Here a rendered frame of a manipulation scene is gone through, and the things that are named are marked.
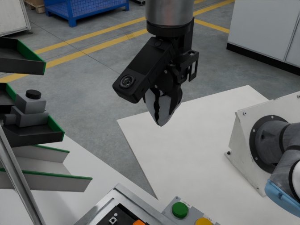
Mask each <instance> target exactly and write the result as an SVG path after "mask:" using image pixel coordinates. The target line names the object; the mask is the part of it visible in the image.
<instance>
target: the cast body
mask: <svg viewBox="0 0 300 225"><path fill-rule="evenodd" d="M45 107H46V100H45V99H44V98H43V97H42V96H41V93H40V92H39V91H37V90H32V89H30V90H27V91H26V93H17V94H16V99H15V106H11V112H10V114H5V115H4V122H3V123H4V124H5V125H12V124H16V125H17V126H18V127H27V126H33V125H42V124H47V120H48V116H49V112H48V111H47V110H46V109H45Z"/></svg>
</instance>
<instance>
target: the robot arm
mask: <svg viewBox="0 0 300 225"><path fill-rule="evenodd" d="M145 1H146V19H147V20H146V30H147V31H148V32H149V33H150V34H153V35H156V37H151V38H150V39H149V40H148V42H147V43H146V44H145V45H144V46H143V47H142V49H141V50H140V51H139V52H138V54H137V55H136V56H135V57H134V59H133V60H132V61H131V62H130V64H129V65H128V66H127V67H126V68H125V70H124V71H123V72H122V73H121V75H120V76H119V77H118V78H117V79H116V81H115V82H114V83H113V85H112V87H113V89H114V91H115V92H116V93H117V95H118V96H119V97H121V98H123V99H125V100H127V101H129V102H131V103H133V104H137V103H138V102H139V101H140V99H141V98H143V100H144V103H145V104H146V106H147V109H148V111H149V112H150V114H151V116H152V118H153V120H154V121H155V123H156V124H157V125H159V126H160V127H162V126H164V125H165V124H166V123H167V122H168V121H169V120H170V119H171V117H172V115H173V114H174V111H175V110H176V109H177V108H178V107H179V106H180V105H181V103H182V95H183V92H182V89H181V84H182V83H184V82H185V81H186V80H187V77H188V74H189V80H188V81H189V82H190V81H192V80H193V79H194V78H195V77H196V73H197V66H198V58H199V52H197V51H194V50H192V36H193V27H194V18H195V17H193V9H194V0H145ZM191 53H193V55H190V54H191ZM194 62H196V64H195V72H194V73H193V74H192V64H193V63H194ZM189 66H190V67H189ZM255 148H256V151H257V154H258V156H259V157H260V159H261V160H262V161H263V162H264V163H265V164H266V165H268V166H270V167H273V168H275V169H274V171H273V173H272V175H271V176H270V178H269V179H268V180H267V181H268V182H267V184H266V186H265V188H264V191H265V194H266V195H267V196H268V197H269V198H270V199H271V200H272V201H273V202H275V203H276V204H277V205H278V206H280V207H281V208H283V209H284V210H286V211H288V212H289V213H291V214H293V215H295V216H297V217H299V218H300V122H298V123H292V124H291V123H287V122H283V121H268V122H265V123H264V124H262V125H261V126H260V127H259V129H258V131H257V133H256V137H255Z"/></svg>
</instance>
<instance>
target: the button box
mask: <svg viewBox="0 0 300 225"><path fill-rule="evenodd" d="M177 202H182V203H184V204H186V206H187V208H188V212H187V215H186V216H185V217H183V218H178V217H176V216H174V214H173V213H172V206H173V205H174V204H175V203H177ZM161 214H163V215H164V216H166V217H167V218H168V219H170V220H171V221H172V222H174V223H175V224H177V225H196V221H197V220H198V219H200V218H206V219H208V220H210V221H211V223H212V225H220V224H219V223H217V222H216V221H214V220H213V219H212V218H210V217H208V216H207V215H205V214H204V213H202V212H201V211H199V210H198V209H196V208H195V207H193V206H192V205H190V204H189V203H187V202H186V201H184V200H183V199H181V198H180V197H178V196H175V198H174V199H173V200H172V201H171V202H170V203H169V204H168V205H167V207H166V208H165V209H164V210H163V211H162V213H161Z"/></svg>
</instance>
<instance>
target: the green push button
mask: <svg viewBox="0 0 300 225"><path fill-rule="evenodd" d="M172 213H173V214H174V216H176V217H178V218H183V217H185V216H186V215H187V213H188V208H187V206H186V204H184V203H182V202H177V203H175V204H174V205H173V206H172Z"/></svg>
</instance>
